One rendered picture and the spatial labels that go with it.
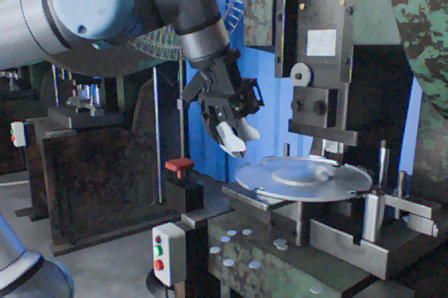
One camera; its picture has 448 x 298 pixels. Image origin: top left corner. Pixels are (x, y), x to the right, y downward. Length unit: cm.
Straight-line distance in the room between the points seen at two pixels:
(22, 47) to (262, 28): 57
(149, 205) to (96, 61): 96
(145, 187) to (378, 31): 192
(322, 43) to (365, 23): 13
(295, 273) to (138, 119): 167
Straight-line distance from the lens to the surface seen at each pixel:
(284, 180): 84
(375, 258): 80
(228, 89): 62
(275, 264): 85
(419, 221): 87
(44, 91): 395
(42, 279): 77
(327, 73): 86
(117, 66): 202
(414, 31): 51
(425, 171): 107
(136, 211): 246
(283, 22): 90
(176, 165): 103
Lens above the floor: 105
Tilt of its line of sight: 14 degrees down
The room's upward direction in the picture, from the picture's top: straight up
